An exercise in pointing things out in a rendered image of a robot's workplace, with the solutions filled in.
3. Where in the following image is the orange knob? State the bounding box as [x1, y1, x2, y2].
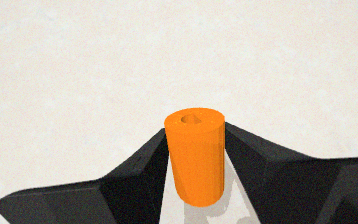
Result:
[164, 108, 225, 207]

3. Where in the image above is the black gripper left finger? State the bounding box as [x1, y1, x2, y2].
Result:
[0, 128, 169, 224]

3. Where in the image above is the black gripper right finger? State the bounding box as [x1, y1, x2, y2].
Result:
[225, 122, 358, 224]

